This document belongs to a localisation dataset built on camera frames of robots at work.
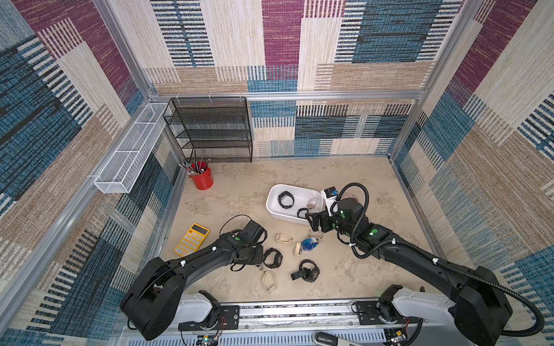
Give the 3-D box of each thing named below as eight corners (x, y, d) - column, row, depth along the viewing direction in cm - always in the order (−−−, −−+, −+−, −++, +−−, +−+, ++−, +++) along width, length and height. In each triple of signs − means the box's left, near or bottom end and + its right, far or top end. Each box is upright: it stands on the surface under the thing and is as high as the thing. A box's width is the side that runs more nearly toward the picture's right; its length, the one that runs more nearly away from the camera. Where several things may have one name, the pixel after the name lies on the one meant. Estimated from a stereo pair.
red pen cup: (195, 189, 111) (187, 174, 102) (199, 177, 117) (192, 161, 108) (212, 189, 111) (206, 174, 102) (215, 177, 117) (210, 161, 107)
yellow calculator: (175, 254, 90) (172, 251, 88) (195, 225, 99) (193, 222, 97) (191, 261, 89) (188, 258, 86) (210, 231, 97) (209, 228, 95)
